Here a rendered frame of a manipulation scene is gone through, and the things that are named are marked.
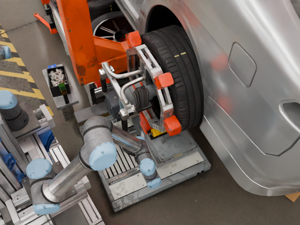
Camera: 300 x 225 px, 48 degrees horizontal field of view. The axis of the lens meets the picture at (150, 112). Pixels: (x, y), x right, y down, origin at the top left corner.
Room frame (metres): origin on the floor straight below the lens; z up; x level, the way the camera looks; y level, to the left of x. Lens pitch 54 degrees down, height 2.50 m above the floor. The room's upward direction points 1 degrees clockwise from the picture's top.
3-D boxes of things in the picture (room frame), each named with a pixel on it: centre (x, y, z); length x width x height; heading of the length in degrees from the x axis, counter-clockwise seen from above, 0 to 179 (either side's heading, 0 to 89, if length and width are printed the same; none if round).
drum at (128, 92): (1.34, 0.08, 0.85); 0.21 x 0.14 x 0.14; 116
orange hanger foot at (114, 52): (1.92, 0.19, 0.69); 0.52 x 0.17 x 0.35; 116
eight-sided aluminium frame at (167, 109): (1.38, 0.01, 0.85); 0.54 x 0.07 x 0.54; 26
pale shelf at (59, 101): (1.73, 0.72, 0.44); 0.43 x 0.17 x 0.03; 26
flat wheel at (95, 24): (2.28, 0.25, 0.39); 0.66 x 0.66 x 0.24
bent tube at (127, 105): (1.23, 0.08, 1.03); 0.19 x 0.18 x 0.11; 116
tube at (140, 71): (1.41, 0.17, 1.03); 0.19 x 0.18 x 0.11; 116
